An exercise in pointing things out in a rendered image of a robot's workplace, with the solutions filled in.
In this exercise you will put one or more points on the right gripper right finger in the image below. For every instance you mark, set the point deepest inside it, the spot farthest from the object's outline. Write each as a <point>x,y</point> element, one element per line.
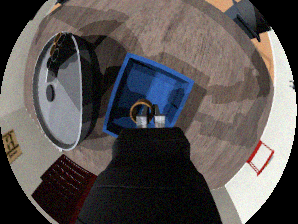
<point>159,118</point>

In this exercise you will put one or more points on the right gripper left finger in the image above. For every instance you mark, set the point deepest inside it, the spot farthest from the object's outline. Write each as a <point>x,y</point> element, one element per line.
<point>143,119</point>

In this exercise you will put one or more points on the blue open crate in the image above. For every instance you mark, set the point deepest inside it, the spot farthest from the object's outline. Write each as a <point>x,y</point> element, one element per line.
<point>141,78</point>

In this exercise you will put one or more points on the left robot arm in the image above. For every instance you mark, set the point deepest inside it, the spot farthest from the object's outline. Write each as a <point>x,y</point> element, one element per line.
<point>253,17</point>

